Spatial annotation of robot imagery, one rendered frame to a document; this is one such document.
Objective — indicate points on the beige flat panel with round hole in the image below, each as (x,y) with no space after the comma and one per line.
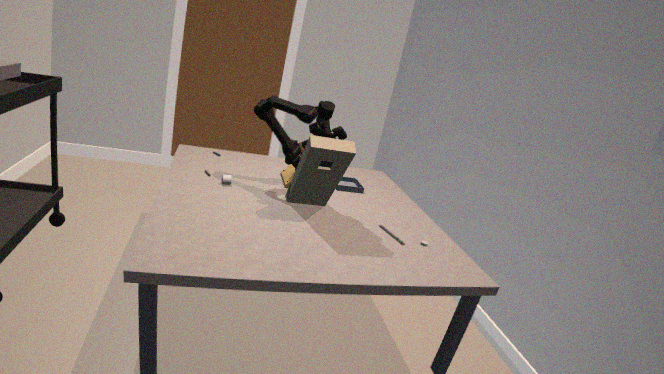
(320,169)

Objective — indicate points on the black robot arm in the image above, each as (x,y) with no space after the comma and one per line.
(291,149)

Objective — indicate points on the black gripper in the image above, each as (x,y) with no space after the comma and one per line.
(338,131)

